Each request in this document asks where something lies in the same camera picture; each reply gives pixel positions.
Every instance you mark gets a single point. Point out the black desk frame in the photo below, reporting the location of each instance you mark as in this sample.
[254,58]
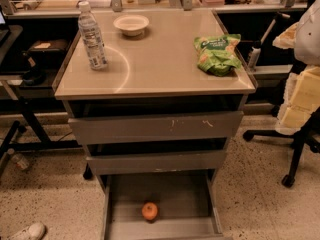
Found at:
[17,129]

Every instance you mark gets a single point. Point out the clear plastic water bottle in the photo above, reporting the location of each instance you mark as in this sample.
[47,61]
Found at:
[92,37]

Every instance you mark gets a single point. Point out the plastic bottle on floor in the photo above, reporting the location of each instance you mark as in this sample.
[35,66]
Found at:
[18,159]

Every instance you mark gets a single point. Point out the white sneaker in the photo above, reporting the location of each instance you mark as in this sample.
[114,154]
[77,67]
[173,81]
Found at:
[35,231]

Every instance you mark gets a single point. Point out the grey top drawer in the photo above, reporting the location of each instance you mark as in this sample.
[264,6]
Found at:
[163,127]

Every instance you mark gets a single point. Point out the grey bottom drawer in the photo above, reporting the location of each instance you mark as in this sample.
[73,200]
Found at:
[186,209]

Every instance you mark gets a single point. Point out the green chip bag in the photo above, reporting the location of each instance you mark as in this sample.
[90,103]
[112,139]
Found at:
[216,54]

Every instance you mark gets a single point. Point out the white handled tool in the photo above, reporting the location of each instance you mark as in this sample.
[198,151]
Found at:
[255,51]

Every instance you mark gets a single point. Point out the white paper bowl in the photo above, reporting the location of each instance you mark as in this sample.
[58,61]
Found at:
[131,25]

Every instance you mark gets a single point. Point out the orange fruit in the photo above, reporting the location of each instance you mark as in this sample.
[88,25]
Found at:
[149,211]

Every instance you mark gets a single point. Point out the grey drawer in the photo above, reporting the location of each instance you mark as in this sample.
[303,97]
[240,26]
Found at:
[186,209]
[163,127]
[156,162]

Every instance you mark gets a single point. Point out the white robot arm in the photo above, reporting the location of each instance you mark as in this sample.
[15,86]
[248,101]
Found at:
[299,98]

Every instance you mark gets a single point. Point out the black box with label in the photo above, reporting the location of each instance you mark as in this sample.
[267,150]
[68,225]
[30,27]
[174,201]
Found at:
[50,50]

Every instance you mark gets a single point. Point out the grey middle drawer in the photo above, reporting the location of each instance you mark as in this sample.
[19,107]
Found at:
[156,162]

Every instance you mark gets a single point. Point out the grey drawer cabinet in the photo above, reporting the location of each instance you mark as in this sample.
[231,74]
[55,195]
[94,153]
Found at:
[153,74]

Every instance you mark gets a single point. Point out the black office chair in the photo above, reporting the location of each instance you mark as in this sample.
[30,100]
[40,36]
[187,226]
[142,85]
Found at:
[305,136]

